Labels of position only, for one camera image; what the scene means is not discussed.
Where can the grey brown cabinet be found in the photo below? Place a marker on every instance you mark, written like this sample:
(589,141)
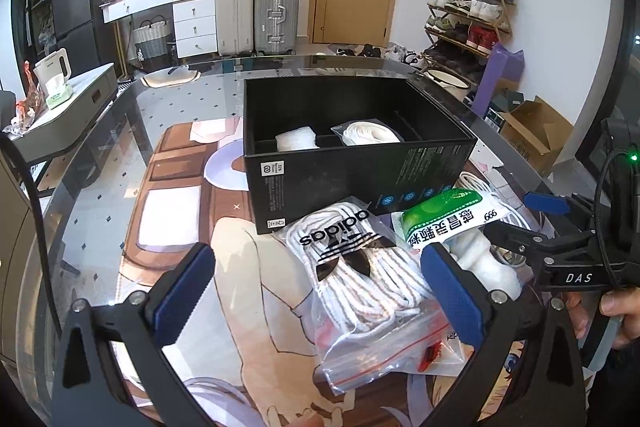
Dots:
(15,247)

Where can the white suitcase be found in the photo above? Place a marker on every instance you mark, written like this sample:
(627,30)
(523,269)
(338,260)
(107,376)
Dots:
(234,12)

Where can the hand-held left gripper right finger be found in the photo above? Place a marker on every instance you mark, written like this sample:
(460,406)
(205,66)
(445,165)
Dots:
(452,292)

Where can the wooden shoe rack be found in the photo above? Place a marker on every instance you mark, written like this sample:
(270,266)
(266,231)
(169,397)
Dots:
(504,9)

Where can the woven basket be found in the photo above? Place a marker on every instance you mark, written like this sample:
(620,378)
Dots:
(150,39)

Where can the grey side table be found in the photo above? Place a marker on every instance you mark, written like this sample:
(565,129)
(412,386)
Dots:
(80,102)

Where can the open brown cardboard box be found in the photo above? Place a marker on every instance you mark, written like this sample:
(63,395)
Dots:
(537,137)

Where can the black cardboard box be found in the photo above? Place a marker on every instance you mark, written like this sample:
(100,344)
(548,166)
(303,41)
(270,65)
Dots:
(325,177)

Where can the person's right hand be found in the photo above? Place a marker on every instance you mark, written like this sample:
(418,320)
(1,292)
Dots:
(622,307)

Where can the black fridge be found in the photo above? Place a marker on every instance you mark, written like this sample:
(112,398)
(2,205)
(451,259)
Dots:
(82,2)

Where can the printed desk mat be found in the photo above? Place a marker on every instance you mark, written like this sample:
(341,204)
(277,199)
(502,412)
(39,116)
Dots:
(175,177)

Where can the green wet wipes pack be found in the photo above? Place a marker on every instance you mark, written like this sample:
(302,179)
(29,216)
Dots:
(59,94)

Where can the red snack packet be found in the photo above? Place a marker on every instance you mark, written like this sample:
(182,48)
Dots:
(30,97)

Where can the purple rolled mat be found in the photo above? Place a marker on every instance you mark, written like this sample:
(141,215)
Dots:
(495,77)

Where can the group of scattered shoes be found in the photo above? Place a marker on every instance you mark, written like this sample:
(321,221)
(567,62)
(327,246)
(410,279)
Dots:
(360,51)

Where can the white enamel basin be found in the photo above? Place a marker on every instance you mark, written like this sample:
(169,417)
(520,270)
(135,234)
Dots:
(447,79)

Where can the green white medicine packet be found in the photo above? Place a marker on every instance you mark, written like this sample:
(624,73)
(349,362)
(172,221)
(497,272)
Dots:
(450,217)

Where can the white vanity desk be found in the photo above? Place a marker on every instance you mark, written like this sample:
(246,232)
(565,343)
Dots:
(192,27)

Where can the dark green box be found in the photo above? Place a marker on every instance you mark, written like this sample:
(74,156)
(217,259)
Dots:
(502,107)

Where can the silver suitcase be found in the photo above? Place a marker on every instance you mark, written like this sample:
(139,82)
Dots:
(277,12)

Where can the white bubble wrap piece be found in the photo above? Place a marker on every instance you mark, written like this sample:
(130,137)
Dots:
(297,139)

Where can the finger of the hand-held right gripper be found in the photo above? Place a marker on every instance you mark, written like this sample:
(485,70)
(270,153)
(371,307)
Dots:
(547,203)
(520,239)

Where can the rows of racked shoes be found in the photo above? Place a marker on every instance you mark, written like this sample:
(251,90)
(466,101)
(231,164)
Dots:
(480,7)

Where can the clear bag of white shoelaces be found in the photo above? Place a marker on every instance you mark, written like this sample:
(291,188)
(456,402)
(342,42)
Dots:
(360,287)

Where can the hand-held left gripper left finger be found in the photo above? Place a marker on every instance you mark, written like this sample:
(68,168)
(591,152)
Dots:
(185,297)

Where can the white electric kettle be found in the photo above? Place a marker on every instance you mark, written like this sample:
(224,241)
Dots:
(50,64)

